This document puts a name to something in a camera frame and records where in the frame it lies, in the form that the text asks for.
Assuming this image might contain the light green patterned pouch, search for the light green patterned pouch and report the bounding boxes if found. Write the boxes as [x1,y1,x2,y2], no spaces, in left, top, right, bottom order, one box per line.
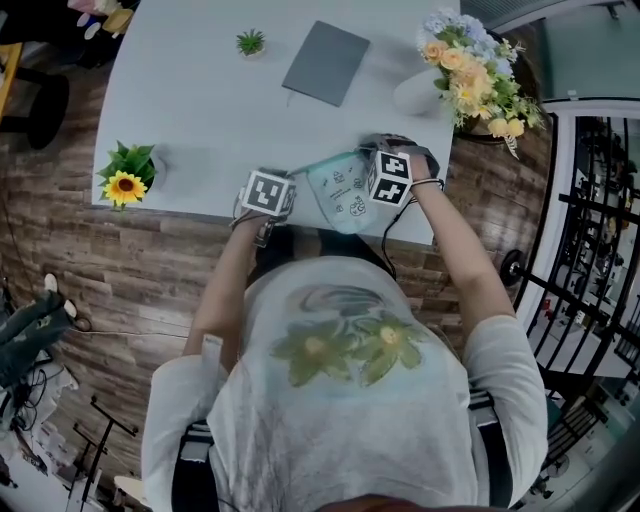
[288,152,384,236]

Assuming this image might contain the black round weight plate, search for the black round weight plate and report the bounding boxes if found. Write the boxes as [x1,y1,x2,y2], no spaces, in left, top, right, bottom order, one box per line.
[500,248,530,287]

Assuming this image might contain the person's white flower print shirt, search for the person's white flower print shirt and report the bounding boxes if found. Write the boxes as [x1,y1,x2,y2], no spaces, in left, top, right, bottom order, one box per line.
[141,254,550,512]

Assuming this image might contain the black metal stand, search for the black metal stand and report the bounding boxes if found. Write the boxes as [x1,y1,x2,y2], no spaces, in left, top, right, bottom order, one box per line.
[71,393,140,506]

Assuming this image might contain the black round stool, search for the black round stool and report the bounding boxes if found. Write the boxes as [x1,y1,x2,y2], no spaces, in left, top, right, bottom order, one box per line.
[2,69,71,151]

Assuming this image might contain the white fabric strap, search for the white fabric strap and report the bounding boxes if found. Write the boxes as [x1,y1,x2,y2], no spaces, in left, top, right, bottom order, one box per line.
[201,333,226,374]

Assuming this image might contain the pink bag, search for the pink bag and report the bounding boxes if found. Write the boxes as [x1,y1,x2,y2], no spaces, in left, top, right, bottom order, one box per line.
[67,0,124,15]

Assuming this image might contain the small green potted succulent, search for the small green potted succulent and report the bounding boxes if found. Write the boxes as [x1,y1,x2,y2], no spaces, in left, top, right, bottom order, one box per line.
[235,28,268,60]

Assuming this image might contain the person's black trousers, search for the person's black trousers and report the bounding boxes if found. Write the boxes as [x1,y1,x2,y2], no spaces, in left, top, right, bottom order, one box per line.
[252,224,401,286]

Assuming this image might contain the white vase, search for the white vase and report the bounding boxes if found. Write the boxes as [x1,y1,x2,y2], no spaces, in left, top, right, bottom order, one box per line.
[391,67,444,117]

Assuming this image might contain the sunflower in white pot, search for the sunflower in white pot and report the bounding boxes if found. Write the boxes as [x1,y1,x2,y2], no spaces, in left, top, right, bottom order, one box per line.
[95,139,169,214]

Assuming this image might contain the yellow and blue flower bouquet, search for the yellow and blue flower bouquet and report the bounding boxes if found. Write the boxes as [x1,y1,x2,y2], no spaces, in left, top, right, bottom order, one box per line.
[416,7,547,160]

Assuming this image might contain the grey notebook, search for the grey notebook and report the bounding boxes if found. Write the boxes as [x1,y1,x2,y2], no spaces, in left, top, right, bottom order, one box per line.
[280,19,372,109]

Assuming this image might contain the black white striped shoulder strap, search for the black white striped shoulder strap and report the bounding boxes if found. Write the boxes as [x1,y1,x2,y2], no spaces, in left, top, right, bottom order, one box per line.
[467,387,516,509]
[172,422,219,512]

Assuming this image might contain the yellow wooden table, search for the yellow wooden table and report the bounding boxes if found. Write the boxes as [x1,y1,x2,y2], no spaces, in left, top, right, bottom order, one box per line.
[0,42,25,119]

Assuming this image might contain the person's left forearm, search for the person's left forearm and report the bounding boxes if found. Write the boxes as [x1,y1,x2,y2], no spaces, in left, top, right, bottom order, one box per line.
[182,219,266,371]

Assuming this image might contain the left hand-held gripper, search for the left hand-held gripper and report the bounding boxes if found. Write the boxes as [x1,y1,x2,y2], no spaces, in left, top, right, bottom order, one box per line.
[230,168,298,250]

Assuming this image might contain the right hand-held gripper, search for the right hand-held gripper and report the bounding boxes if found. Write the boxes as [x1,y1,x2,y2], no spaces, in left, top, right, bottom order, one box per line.
[355,132,442,208]

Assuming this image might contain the person's right forearm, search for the person's right forearm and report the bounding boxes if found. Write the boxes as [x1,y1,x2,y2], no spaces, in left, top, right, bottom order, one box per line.
[409,177,517,326]

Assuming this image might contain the black metal shelf rack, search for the black metal shelf rack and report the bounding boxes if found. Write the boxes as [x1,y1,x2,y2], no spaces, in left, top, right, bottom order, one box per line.
[509,112,640,401]

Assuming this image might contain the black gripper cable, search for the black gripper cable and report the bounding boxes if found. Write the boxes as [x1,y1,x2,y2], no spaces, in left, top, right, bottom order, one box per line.
[380,177,446,281]

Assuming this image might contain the person's right hand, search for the person's right hand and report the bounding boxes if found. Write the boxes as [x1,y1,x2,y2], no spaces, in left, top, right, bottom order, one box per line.
[409,155,432,184]

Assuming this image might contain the frosted glass door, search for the frosted glass door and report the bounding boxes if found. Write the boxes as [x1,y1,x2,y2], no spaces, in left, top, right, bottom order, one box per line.
[459,0,640,104]

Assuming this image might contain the black office chair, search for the black office chair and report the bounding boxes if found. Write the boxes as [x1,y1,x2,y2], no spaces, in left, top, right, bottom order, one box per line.
[0,0,141,71]

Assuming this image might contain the round white table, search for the round white table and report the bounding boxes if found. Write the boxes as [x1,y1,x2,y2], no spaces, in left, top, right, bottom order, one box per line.
[112,474,147,509]

